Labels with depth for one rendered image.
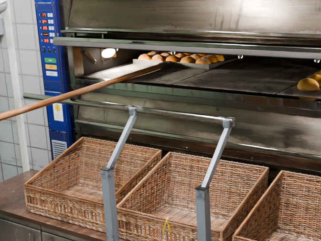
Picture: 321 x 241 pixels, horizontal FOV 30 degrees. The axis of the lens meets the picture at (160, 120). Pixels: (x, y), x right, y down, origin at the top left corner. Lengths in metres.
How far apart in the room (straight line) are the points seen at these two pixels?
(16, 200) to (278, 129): 1.48
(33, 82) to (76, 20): 0.55
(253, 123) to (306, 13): 0.57
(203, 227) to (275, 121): 0.67
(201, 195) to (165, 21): 0.99
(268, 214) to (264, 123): 0.42
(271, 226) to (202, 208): 0.51
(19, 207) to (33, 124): 0.67
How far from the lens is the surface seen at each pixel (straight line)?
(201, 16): 2.84
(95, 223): 2.89
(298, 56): 2.48
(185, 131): 2.99
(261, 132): 2.80
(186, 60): 3.51
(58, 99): 2.86
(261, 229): 2.66
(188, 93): 2.94
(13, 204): 3.33
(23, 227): 3.21
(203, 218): 2.35
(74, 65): 3.40
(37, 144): 3.77
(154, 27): 2.97
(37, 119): 3.71
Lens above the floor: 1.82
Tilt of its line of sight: 15 degrees down
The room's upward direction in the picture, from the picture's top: 3 degrees counter-clockwise
